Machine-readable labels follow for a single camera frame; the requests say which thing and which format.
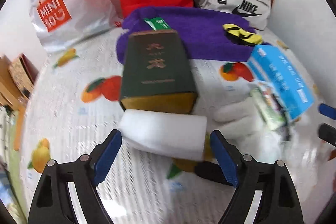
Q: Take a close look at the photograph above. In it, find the green tissue pack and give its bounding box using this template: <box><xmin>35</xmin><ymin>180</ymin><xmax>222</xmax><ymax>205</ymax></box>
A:
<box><xmin>250</xmin><ymin>89</ymin><xmax>286</xmax><ymax>131</ymax></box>

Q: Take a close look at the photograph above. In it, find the yellow and black sock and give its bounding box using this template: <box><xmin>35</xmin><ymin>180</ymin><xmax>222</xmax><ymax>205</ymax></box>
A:
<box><xmin>222</xmin><ymin>23</ymin><xmax>264</xmax><ymax>46</ymax></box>

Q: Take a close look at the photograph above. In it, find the white plastic shopping bag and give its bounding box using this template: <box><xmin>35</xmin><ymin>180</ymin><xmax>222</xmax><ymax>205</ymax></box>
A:
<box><xmin>28</xmin><ymin>0</ymin><xmax>124</xmax><ymax>54</ymax></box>

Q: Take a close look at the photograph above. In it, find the blue tissue box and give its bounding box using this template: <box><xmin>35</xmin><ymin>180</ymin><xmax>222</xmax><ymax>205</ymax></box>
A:
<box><xmin>248</xmin><ymin>45</ymin><xmax>315</xmax><ymax>123</ymax></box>

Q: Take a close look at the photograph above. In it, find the patterned brown box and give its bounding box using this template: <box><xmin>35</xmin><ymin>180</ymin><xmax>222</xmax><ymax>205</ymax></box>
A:
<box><xmin>8</xmin><ymin>54</ymin><xmax>40</xmax><ymax>94</ymax></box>

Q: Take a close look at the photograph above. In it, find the fruit print bed sheet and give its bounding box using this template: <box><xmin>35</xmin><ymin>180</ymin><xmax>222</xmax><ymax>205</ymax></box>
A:
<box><xmin>20</xmin><ymin>27</ymin><xmax>332</xmax><ymax>224</ymax></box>

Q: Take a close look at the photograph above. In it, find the wooden bedside table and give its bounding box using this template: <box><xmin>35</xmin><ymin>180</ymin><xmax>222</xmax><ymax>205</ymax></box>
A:
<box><xmin>13</xmin><ymin>105</ymin><xmax>28</xmax><ymax>151</ymax></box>

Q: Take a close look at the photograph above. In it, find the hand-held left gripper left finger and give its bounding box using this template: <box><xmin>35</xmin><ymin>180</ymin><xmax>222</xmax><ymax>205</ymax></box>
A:
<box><xmin>28</xmin><ymin>129</ymin><xmax>123</xmax><ymax>224</ymax></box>

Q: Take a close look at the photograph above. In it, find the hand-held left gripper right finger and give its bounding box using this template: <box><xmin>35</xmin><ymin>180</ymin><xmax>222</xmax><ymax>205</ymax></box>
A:
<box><xmin>209</xmin><ymin>130</ymin><xmax>305</xmax><ymax>224</ymax></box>

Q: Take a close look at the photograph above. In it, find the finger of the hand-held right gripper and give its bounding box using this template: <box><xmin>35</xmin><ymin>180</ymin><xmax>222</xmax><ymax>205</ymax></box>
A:
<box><xmin>318</xmin><ymin>123</ymin><xmax>336</xmax><ymax>147</ymax></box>
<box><xmin>318</xmin><ymin>103</ymin><xmax>336</xmax><ymax>118</ymax></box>

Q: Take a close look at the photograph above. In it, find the brown cardboard piece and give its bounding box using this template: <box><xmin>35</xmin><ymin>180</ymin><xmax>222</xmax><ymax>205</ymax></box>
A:
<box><xmin>0</xmin><ymin>54</ymin><xmax>24</xmax><ymax>107</ymax></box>

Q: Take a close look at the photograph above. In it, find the purple towel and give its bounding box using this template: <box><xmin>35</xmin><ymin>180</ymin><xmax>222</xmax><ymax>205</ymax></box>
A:
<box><xmin>116</xmin><ymin>7</ymin><xmax>271</xmax><ymax>64</ymax></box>

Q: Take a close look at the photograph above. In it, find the small green packet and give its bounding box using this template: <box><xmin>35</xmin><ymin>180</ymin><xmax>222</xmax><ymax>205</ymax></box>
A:
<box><xmin>143</xmin><ymin>17</ymin><xmax>172</xmax><ymax>31</ymax></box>

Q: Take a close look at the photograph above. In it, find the white foam sponge block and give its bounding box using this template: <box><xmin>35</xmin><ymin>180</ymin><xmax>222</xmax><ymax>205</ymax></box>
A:
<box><xmin>119</xmin><ymin>109</ymin><xmax>208</xmax><ymax>162</ymax></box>

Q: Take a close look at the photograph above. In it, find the dark green gift box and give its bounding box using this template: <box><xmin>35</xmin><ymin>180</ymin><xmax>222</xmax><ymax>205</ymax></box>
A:
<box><xmin>119</xmin><ymin>29</ymin><xmax>198</xmax><ymax>115</ymax></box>

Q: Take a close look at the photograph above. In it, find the fruit sticker sheet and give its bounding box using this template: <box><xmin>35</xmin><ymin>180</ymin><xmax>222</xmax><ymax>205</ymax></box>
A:
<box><xmin>257</xmin><ymin>81</ymin><xmax>283</xmax><ymax>114</ymax></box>

